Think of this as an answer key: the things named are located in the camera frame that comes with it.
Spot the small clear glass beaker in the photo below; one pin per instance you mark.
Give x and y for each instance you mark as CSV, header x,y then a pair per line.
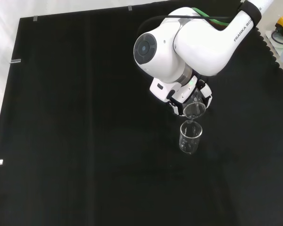
x,y
194,110

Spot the black bench cloth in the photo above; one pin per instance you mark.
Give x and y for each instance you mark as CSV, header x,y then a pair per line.
x,y
85,141

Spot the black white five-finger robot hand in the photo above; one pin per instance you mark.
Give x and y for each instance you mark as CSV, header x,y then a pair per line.
x,y
185,93

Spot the clear glass beaker with spout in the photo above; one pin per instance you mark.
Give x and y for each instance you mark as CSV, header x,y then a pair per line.
x,y
189,146

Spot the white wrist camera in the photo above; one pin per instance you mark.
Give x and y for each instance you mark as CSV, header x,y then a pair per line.
x,y
160,90

